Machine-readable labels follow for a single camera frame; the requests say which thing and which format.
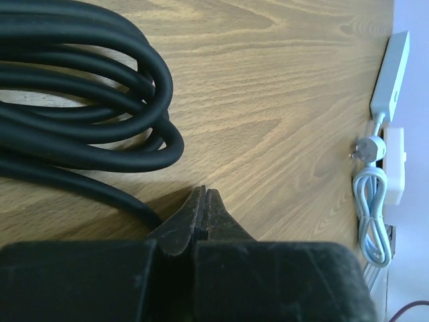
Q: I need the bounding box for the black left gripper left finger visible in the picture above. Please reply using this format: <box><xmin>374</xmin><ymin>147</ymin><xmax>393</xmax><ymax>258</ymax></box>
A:
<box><xmin>1</xmin><ymin>187</ymin><xmax>205</xmax><ymax>321</ymax></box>

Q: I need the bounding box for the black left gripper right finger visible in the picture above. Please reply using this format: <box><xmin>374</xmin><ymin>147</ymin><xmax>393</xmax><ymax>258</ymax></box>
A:
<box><xmin>193</xmin><ymin>189</ymin><xmax>377</xmax><ymax>321</ymax></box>

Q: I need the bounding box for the light blue power strip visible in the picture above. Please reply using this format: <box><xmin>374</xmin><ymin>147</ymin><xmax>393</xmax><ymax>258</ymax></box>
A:
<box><xmin>351</xmin><ymin>31</ymin><xmax>410</xmax><ymax>268</ymax></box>

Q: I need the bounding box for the white triangular power strip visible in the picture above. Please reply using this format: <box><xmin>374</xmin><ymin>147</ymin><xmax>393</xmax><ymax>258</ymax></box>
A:
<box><xmin>383</xmin><ymin>127</ymin><xmax>406</xmax><ymax>205</ymax></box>

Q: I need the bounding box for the black power cable with plug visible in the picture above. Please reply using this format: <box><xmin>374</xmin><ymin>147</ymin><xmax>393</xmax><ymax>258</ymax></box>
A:
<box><xmin>0</xmin><ymin>0</ymin><xmax>186</xmax><ymax>229</ymax></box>

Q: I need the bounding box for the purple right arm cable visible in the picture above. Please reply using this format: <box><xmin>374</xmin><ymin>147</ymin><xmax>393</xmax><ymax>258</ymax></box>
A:
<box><xmin>388</xmin><ymin>300</ymin><xmax>429</xmax><ymax>322</ymax></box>

